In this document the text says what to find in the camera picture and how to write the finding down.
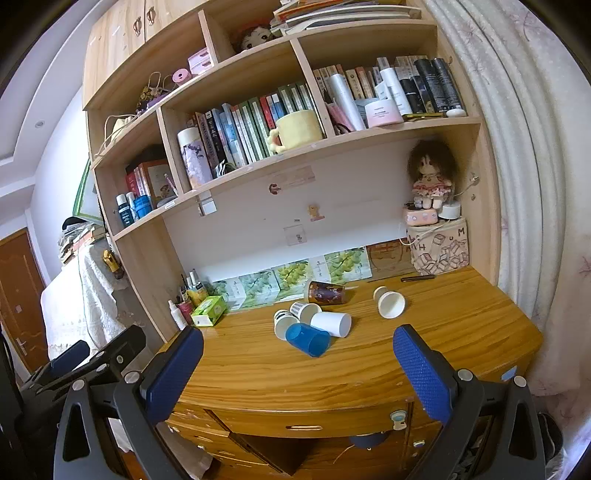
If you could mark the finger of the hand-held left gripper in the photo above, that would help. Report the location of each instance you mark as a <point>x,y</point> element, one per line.
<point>69,357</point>
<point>122,346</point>

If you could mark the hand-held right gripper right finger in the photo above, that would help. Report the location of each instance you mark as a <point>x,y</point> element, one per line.
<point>425,374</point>

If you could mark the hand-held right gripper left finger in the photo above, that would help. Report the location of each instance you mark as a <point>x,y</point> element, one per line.
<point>173,376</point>

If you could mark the plain white paper cup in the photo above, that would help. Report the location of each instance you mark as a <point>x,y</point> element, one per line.
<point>391,302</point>
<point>331,323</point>

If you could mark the white patterned paper cup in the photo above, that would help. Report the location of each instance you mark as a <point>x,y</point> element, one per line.
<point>282,321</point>
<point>304,310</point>

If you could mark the blue plastic cup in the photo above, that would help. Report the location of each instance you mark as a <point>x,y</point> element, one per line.
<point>307,340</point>

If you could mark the brown printed paper cup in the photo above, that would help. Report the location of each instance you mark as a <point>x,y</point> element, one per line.
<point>325,292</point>

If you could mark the row of upright books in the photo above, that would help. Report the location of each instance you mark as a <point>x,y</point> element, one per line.
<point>249,131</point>

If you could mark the white lace cloth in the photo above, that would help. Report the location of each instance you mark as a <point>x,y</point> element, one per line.
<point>83,300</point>

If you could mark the white spray bottle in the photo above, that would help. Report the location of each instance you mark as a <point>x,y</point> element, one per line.
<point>175,314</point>

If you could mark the green tissue box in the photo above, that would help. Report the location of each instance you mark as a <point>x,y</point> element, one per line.
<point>208,311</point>

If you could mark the brown wooden door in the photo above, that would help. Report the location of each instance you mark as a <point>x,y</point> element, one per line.
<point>18,300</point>

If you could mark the holder with cosmetic tubes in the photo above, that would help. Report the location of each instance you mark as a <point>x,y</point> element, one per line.
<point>188,295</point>

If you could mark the yellow toy figure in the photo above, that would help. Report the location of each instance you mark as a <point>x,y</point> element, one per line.
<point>111,264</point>

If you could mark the black pen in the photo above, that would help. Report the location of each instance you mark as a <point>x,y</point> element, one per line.
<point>418,278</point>

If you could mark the brown printed board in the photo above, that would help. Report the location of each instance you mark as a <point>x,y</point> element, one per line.
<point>390,261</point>

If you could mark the pile of books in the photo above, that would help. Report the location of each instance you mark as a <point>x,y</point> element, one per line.
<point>78,236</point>

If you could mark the wooden desk drawer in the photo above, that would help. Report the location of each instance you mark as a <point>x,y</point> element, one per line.
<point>314,422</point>

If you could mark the patterned gift bag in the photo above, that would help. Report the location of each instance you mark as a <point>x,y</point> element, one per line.
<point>443,251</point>

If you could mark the dark blue small bottle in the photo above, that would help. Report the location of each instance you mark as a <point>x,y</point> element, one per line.
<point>122,210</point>

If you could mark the blue jar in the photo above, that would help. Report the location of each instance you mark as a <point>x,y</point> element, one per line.
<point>143,205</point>

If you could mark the row of grape-print boxes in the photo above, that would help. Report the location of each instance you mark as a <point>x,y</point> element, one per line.
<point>291,277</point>

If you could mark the green framed picture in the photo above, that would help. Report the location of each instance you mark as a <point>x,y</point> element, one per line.
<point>87,190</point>

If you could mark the white round desk gadget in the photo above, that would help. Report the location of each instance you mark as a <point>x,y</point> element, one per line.
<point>449,211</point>

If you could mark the orange printed box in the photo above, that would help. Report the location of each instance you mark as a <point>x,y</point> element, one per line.
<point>154,181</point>

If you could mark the brown-haired plush doll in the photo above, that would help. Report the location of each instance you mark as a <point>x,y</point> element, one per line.
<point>431,173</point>

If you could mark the white floral flask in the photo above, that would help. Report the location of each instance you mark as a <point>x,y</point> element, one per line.
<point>194,158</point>

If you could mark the white floral curtain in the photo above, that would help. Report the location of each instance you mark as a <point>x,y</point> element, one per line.
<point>531,184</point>

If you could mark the wooden bookshelf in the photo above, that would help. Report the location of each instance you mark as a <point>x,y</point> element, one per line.
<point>295,157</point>

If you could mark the pink cream jar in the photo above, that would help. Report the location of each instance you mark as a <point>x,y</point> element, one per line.
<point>383,113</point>

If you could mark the yellow mug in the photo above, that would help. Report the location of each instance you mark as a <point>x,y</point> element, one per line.
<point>299,129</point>

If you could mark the pink tape roll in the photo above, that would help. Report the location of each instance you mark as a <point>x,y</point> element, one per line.
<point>180,75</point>

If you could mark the white tall bottle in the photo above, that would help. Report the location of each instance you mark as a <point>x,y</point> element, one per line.
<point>345,100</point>

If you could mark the black tall bottle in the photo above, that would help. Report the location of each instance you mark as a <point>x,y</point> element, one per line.
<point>427,85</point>
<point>447,83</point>

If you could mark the pink small box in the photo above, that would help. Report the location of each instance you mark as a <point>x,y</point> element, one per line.
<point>201,60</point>

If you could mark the row of thin books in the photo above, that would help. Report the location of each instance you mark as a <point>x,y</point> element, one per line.
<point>353,83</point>

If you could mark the doll head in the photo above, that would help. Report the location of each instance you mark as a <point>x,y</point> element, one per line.
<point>251,37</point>

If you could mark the stack of flat books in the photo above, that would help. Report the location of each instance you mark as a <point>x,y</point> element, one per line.
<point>332,14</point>

